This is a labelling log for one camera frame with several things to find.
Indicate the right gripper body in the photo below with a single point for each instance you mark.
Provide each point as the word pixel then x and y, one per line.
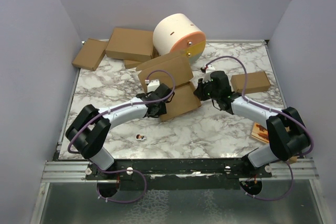
pixel 205 91

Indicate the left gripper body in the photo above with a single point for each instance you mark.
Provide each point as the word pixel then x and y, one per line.
pixel 161 111

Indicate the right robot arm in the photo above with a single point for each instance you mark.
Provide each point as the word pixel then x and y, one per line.
pixel 287 134

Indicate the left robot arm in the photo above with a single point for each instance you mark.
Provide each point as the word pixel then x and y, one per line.
pixel 88 131

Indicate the cardboard box under large box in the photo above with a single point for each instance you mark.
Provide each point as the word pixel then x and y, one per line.
pixel 137 61

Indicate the small folded cardboard box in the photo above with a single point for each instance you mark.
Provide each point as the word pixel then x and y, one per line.
pixel 256 82

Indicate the large folded cardboard box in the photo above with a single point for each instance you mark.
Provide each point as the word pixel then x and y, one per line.
pixel 130 44

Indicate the cardboard box under book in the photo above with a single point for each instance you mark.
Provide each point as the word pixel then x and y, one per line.
pixel 293 159

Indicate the small cartoon sticker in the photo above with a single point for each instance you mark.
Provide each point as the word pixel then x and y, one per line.
pixel 140 137

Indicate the round cream drawer cabinet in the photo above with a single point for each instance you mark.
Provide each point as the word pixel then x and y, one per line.
pixel 177 32

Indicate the orange paperback book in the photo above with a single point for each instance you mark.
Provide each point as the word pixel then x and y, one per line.
pixel 259 133

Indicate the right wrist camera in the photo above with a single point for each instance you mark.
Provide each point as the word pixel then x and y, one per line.
pixel 207 70

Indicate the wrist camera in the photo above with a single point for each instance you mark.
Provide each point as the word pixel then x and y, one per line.
pixel 207 70
pixel 151 85

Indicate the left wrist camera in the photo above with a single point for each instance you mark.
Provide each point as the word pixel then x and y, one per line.
pixel 151 85

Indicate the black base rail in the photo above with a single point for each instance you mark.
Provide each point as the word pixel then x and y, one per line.
pixel 178 174

